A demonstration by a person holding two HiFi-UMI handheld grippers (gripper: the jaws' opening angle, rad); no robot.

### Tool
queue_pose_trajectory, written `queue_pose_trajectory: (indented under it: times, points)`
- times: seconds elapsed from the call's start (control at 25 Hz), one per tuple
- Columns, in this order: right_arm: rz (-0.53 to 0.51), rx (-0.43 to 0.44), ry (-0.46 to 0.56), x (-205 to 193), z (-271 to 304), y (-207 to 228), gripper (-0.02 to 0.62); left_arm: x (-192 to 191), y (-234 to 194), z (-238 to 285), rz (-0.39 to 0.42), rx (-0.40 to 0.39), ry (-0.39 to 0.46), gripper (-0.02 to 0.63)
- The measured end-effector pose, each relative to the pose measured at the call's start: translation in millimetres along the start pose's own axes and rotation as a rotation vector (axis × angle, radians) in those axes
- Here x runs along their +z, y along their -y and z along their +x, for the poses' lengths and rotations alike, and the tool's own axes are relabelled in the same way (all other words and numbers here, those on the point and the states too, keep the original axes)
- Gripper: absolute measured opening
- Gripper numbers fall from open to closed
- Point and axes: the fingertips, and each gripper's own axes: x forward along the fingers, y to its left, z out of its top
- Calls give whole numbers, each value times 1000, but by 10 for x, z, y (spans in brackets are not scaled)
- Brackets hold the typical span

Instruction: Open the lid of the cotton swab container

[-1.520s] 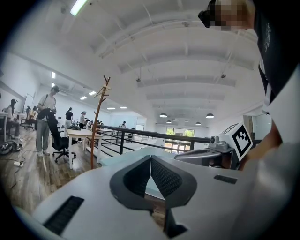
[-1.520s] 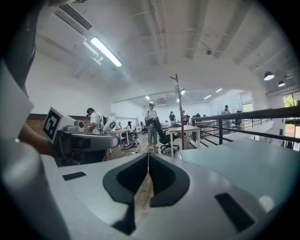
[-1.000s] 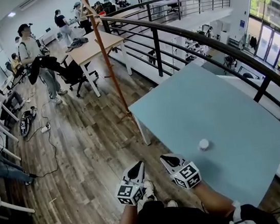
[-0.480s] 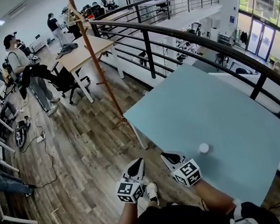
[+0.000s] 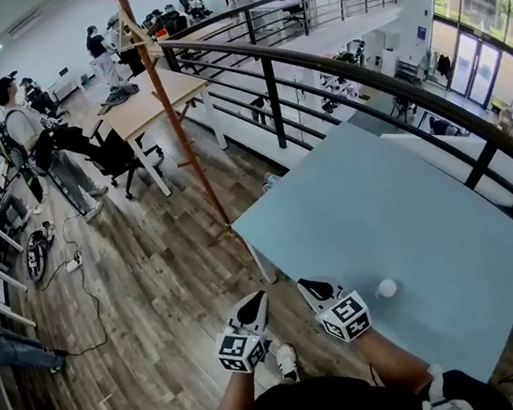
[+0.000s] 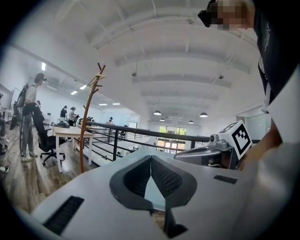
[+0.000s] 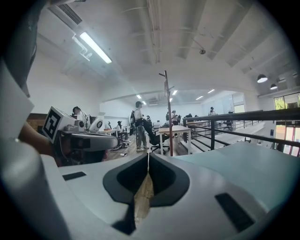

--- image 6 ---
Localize wooden clothes hanger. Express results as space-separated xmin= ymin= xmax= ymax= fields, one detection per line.
xmin=86 ymin=73 xmax=106 ymax=88

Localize glass entrance doors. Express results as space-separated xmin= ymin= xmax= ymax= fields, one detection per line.
xmin=157 ymin=125 xmax=188 ymax=155

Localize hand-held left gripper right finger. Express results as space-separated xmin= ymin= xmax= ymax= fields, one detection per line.
xmin=150 ymin=155 xmax=197 ymax=239

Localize black jacket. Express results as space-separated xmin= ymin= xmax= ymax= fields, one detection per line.
xmin=22 ymin=102 xmax=45 ymax=122

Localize black office chair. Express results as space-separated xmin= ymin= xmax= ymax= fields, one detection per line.
xmin=32 ymin=110 xmax=67 ymax=166

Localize grey gripper-mounted camera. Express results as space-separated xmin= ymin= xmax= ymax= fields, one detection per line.
xmin=209 ymin=134 xmax=235 ymax=151

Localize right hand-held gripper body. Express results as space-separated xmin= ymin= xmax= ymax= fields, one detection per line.
xmin=174 ymin=120 xmax=253 ymax=171

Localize person's black shirt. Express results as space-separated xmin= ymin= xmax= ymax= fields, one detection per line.
xmin=253 ymin=0 xmax=300 ymax=106

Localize black curved metal railing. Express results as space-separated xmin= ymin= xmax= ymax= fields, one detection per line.
xmin=85 ymin=120 xmax=211 ymax=162

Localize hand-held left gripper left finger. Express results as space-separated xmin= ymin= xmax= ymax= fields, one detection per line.
xmin=109 ymin=155 xmax=154 ymax=215

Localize black backpack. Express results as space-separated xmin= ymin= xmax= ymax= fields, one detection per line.
xmin=9 ymin=83 xmax=30 ymax=131

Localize wooden coat rack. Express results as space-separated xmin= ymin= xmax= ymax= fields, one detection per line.
xmin=79 ymin=62 xmax=106 ymax=174

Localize person's head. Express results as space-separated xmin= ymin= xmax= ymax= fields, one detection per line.
xmin=208 ymin=0 xmax=256 ymax=31

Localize person's right forearm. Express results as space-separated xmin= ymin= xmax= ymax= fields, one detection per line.
xmin=238 ymin=119 xmax=283 ymax=172

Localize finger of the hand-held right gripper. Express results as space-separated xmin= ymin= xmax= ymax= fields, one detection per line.
xmin=174 ymin=147 xmax=211 ymax=160

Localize grey backpack strap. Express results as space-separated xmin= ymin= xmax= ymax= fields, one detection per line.
xmin=257 ymin=58 xmax=272 ymax=114

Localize white-legged wooden desk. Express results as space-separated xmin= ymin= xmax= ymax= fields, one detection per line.
xmin=51 ymin=125 xmax=95 ymax=173

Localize black head camera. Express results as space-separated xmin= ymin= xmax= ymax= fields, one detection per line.
xmin=197 ymin=0 xmax=218 ymax=28

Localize whiteboard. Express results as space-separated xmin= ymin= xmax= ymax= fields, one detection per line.
xmin=10 ymin=87 xmax=24 ymax=110

